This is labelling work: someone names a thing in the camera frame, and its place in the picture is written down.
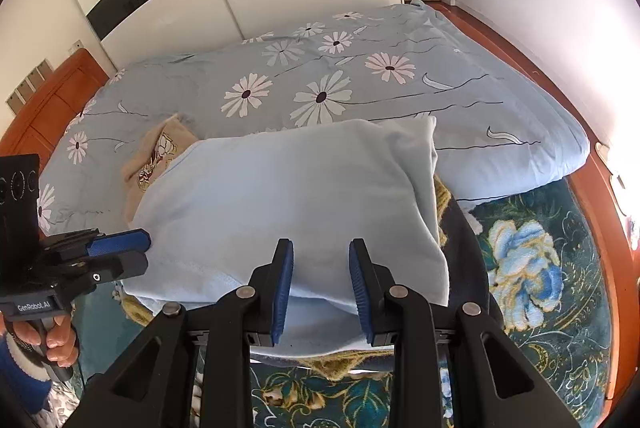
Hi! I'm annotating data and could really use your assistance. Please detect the light blue t-shirt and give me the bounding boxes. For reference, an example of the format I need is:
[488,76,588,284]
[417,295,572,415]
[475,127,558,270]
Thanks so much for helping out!
[124,117,449,359]

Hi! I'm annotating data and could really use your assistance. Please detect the blue sleeve forearm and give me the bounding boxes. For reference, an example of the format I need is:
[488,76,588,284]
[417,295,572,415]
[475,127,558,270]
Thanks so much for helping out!
[1,334,52,415]

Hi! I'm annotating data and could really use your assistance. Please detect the person's left hand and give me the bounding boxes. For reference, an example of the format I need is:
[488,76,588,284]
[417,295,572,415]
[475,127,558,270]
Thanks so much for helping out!
[1,314,79,375]

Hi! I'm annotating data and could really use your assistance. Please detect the teal floral bed sheet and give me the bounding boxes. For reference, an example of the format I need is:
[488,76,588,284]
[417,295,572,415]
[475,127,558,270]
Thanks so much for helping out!
[250,180,612,427]

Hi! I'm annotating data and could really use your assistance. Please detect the orange wooden headboard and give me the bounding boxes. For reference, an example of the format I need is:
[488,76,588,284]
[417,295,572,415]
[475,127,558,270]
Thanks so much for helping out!
[1,49,108,171]

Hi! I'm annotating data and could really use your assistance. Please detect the beige cartoon knit sweater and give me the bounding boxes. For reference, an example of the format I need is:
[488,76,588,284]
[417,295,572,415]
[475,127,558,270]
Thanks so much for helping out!
[122,114,198,226]

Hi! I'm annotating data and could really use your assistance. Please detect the grey-blue daisy duvet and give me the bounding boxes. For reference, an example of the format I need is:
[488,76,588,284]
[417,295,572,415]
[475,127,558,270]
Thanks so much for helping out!
[37,2,590,235]

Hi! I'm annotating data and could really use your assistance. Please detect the wall photo frames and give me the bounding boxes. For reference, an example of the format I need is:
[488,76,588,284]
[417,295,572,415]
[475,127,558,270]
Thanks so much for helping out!
[6,60,53,116]

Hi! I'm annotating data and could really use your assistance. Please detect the orange wooden bed frame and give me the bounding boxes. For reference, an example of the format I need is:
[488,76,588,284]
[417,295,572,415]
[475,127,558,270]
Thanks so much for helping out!
[429,1,639,424]

